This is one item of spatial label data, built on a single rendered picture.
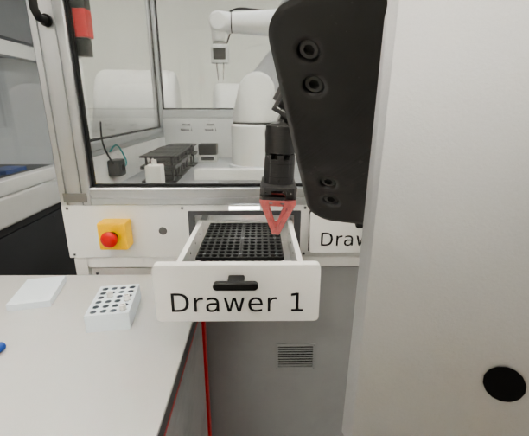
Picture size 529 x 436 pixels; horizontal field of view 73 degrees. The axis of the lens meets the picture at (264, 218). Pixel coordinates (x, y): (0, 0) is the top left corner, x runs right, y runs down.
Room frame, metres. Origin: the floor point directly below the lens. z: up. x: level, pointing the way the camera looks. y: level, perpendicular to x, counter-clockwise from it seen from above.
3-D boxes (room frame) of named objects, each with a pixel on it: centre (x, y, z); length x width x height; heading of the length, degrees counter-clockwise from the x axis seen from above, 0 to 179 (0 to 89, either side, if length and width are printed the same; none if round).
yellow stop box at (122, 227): (0.86, 0.38, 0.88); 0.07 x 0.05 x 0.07; 91
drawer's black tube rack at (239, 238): (0.77, 0.05, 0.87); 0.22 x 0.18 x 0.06; 1
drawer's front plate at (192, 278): (0.56, 0.05, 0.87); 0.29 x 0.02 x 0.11; 91
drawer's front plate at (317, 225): (0.88, -0.26, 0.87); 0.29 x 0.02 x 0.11; 91
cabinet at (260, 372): (1.36, 0.01, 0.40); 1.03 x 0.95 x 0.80; 91
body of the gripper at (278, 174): (0.66, -0.03, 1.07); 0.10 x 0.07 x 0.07; 179
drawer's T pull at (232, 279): (0.54, 0.05, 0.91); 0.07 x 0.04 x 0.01; 91
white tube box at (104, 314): (0.67, 0.32, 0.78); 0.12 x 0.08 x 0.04; 9
